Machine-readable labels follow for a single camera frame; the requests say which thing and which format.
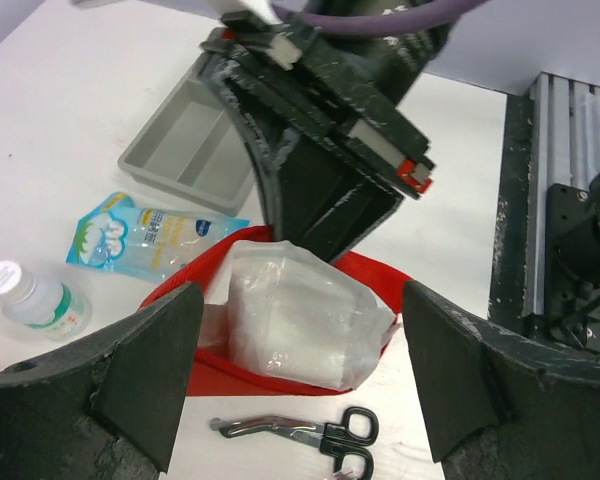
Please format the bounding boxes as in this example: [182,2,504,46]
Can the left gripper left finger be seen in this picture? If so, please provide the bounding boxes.
[0,283,204,479]

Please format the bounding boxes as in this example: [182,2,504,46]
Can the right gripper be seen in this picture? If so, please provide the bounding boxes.
[199,11,435,262]

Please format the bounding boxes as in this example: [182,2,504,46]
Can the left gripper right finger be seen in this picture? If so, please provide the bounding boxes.
[403,281,600,479]

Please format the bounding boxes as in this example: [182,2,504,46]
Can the red first aid pouch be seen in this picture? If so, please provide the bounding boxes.
[143,226,410,397]

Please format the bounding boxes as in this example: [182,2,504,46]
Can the white gauze pad packet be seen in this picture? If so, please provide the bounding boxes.
[198,241,398,392]

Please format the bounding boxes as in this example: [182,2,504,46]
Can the grey plastic divider tray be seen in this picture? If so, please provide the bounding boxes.
[118,69,254,216]

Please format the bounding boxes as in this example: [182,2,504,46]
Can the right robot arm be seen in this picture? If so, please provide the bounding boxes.
[194,8,450,262]

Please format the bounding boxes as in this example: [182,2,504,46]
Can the clear bottle white cap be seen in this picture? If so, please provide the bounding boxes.
[0,260,91,341]

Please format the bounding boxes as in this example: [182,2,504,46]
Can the blue cotton swab bag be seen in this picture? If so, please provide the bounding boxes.
[66,192,250,284]

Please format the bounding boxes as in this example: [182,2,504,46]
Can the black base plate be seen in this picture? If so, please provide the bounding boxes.
[487,69,600,356]

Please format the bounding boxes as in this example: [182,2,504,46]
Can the black handled bandage scissors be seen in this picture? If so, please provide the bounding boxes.
[209,406,380,479]

